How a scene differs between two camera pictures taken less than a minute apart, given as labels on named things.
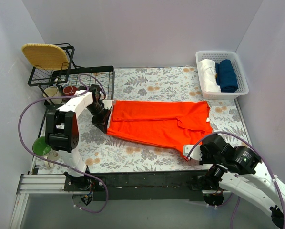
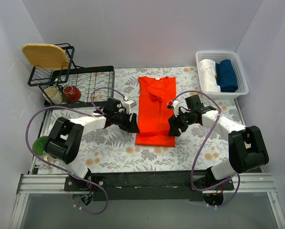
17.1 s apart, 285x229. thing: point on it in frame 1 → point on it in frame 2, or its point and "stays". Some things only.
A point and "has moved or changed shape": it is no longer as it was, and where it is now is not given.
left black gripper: (103, 118) → (128, 120)
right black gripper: (203, 154) → (179, 121)
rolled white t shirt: (208, 70) stays
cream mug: (52, 91) stays
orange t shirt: (172, 124) has moved or changed shape
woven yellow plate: (46, 56) stays
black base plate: (167, 185) stays
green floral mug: (40, 148) stays
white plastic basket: (218, 56) stays
